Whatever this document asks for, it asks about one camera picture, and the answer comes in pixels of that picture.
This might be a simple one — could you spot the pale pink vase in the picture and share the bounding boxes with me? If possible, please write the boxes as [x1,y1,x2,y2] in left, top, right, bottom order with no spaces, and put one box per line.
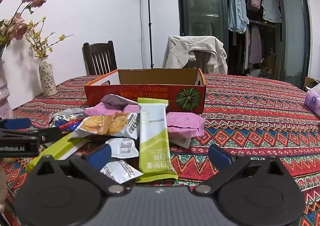
[0,58,14,119]

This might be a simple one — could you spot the small white packet table print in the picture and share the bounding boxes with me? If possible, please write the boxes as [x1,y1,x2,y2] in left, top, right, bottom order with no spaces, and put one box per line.
[105,138,140,158]

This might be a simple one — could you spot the hanging light blue shirt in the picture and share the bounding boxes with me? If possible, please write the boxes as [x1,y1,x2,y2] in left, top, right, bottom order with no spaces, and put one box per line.
[228,0,250,33]

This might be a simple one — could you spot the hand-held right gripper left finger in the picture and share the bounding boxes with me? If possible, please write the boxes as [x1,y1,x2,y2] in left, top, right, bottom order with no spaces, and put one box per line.
[26,144,125,195]

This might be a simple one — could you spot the white floral ceramic vase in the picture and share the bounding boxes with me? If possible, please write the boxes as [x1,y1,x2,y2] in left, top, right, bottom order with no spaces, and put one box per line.
[39,56,57,97]

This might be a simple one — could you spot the grey purple snack packet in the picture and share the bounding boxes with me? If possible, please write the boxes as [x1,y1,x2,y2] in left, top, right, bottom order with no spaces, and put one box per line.
[100,94,138,111]

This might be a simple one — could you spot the silver and blue packet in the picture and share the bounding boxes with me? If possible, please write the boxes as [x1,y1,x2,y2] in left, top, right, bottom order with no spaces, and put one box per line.
[48,108,84,126]

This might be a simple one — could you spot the yellow-green long packet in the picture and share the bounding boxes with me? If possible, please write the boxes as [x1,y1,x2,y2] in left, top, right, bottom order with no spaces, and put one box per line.
[25,132,89,173]

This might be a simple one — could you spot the white cookie print packet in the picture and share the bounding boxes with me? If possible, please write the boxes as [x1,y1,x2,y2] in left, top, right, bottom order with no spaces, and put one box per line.
[68,112,140,140]

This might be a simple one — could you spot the pink snack packet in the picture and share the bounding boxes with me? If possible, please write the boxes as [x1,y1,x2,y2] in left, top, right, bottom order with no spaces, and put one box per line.
[166,112,205,139]
[84,102,125,117]
[123,104,141,114]

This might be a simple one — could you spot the pink roses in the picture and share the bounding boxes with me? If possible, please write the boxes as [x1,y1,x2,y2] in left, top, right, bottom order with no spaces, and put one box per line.
[0,0,47,59]

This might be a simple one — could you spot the beige jacket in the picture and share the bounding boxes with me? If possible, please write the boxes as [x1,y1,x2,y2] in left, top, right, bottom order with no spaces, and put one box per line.
[162,36,228,75]

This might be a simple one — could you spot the wooden chair under jacket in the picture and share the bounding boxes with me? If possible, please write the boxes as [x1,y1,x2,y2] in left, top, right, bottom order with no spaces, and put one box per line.
[191,51,213,72]

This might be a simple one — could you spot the black light cable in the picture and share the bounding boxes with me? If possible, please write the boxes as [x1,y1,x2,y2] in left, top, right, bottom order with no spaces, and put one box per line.
[138,0,146,69]

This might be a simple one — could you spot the lilac tissue pack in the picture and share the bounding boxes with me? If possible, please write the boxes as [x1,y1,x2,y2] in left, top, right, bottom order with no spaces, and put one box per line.
[304,87,320,119]

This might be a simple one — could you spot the orange cardboard box pumpkin print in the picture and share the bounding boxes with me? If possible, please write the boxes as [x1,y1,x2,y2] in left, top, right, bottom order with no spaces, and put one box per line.
[84,68,207,114]

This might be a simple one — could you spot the flat white packet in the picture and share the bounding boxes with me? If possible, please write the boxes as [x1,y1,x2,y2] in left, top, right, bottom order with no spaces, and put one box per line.
[170,137,192,149]

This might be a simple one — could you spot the green and white long packet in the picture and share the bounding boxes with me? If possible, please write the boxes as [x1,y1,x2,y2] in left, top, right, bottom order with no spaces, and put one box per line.
[137,98,178,183]

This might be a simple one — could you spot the hanging white top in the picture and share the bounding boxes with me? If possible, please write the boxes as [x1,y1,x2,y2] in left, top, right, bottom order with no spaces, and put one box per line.
[261,0,282,23]

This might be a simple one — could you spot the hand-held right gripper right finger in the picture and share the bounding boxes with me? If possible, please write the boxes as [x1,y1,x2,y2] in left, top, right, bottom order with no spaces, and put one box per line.
[195,144,295,195]

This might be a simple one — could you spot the dark wooden chair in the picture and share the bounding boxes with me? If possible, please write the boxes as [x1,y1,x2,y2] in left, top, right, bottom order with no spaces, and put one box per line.
[82,40,118,76]

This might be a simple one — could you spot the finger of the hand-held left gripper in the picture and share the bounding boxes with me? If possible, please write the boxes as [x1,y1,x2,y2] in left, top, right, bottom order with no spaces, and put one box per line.
[0,127,63,145]
[0,118,32,130]

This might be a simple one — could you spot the red and blue packet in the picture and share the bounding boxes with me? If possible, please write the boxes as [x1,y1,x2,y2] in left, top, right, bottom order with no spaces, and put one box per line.
[60,119,83,132]

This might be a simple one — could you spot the small white packet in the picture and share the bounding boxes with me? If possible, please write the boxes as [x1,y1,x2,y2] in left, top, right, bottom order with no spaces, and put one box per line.
[100,160,144,184]

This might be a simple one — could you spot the hanging mauve garment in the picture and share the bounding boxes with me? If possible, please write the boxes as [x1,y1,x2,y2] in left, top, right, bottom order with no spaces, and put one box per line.
[244,26,263,70]

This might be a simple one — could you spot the open brown cardboard box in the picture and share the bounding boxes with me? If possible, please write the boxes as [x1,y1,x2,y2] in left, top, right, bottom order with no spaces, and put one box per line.
[304,77,320,91]

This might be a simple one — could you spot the studio light on stand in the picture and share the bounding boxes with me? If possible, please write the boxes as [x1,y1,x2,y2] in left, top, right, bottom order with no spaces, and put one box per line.
[135,0,154,69]

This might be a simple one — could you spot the yellow flower branches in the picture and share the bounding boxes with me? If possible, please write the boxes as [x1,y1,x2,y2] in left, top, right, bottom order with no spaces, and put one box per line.
[25,16,73,59]

